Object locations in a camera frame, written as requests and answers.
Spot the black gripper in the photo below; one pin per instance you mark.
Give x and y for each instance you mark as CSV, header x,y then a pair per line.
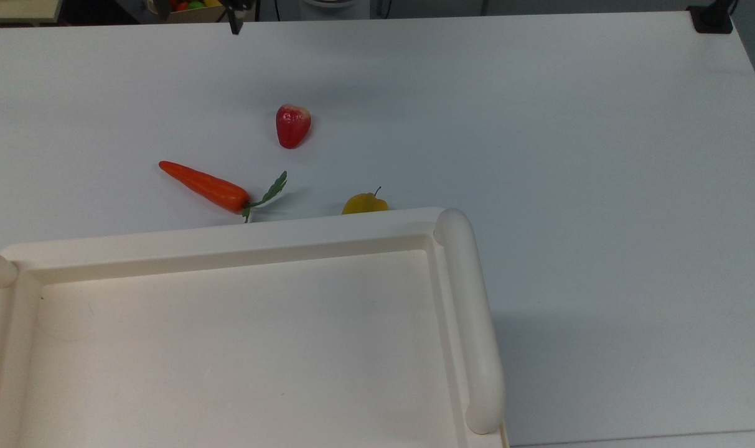
x,y
238,5

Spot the green toy fruit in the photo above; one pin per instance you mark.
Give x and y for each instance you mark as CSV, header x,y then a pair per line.
x,y
195,4

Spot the cardboard box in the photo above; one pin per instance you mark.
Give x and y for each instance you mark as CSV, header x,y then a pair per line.
x,y
190,15

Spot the red toy fruit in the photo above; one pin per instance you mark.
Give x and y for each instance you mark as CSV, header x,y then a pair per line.
x,y
180,5

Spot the red toy strawberry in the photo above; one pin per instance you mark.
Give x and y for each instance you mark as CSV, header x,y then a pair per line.
x,y
293,126

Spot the orange toy carrot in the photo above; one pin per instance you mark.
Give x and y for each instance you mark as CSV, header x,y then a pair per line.
x,y
206,185

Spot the beige wooden desk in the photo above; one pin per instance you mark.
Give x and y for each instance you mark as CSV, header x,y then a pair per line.
x,y
16,9

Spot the yellow toy starfruit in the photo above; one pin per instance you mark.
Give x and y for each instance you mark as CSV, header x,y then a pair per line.
x,y
363,204

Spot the black camera stand clamp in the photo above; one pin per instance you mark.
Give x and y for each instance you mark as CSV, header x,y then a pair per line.
x,y
713,22

